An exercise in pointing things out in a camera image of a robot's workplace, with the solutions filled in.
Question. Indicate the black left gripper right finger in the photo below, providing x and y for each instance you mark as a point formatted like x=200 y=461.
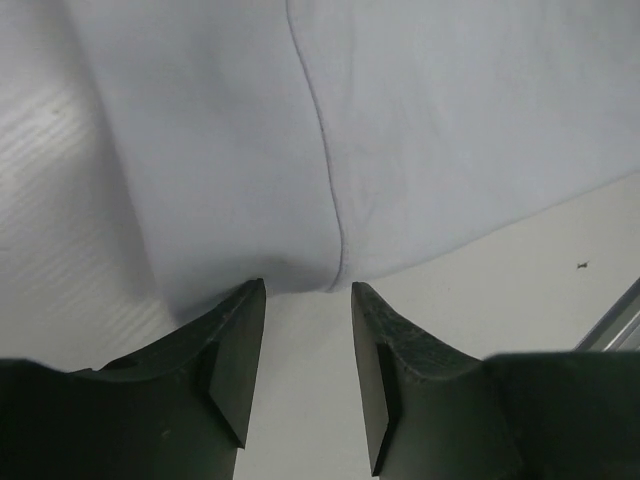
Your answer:
x=433 y=412

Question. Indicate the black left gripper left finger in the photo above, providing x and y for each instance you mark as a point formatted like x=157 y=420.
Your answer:
x=178 y=408

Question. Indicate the white garment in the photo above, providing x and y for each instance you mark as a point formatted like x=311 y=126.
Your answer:
x=314 y=144

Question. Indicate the aluminium rail frame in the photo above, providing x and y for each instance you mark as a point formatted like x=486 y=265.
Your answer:
x=618 y=329

